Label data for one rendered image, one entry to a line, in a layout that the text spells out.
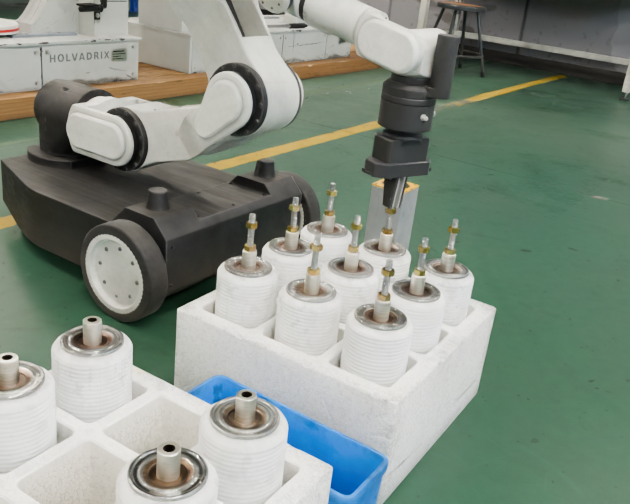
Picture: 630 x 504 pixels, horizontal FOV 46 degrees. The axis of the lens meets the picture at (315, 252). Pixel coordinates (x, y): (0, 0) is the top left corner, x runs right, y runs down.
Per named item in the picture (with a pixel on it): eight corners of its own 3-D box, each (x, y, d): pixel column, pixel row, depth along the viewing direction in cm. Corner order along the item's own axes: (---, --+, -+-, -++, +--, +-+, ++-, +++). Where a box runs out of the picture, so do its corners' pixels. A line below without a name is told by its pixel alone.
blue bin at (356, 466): (164, 472, 107) (166, 403, 102) (214, 437, 116) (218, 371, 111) (337, 577, 93) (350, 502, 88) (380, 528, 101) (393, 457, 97)
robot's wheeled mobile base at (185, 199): (-41, 224, 175) (-53, 83, 162) (125, 183, 215) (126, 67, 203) (152, 317, 144) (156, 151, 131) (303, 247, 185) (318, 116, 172)
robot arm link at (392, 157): (408, 161, 130) (419, 94, 125) (444, 178, 123) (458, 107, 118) (350, 166, 123) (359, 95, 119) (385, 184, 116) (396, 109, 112)
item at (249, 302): (225, 387, 116) (232, 284, 109) (202, 357, 124) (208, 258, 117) (279, 376, 121) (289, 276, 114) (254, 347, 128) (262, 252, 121)
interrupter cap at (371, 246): (412, 259, 127) (413, 255, 126) (371, 259, 124) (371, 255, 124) (396, 242, 133) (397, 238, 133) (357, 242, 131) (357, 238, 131)
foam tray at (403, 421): (172, 404, 122) (176, 307, 115) (301, 322, 154) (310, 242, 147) (377, 510, 104) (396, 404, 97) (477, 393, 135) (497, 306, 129)
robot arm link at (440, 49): (370, 99, 118) (380, 25, 113) (403, 93, 126) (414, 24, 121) (432, 114, 112) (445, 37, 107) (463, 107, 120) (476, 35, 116)
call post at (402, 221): (350, 325, 154) (370, 184, 142) (366, 314, 160) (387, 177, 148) (380, 337, 151) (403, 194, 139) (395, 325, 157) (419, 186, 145)
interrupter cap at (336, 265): (337, 281, 115) (338, 277, 115) (320, 261, 121) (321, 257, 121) (381, 278, 118) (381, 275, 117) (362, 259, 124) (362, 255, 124)
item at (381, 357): (403, 418, 114) (423, 314, 107) (381, 451, 106) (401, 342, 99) (347, 398, 117) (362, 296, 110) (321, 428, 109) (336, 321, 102)
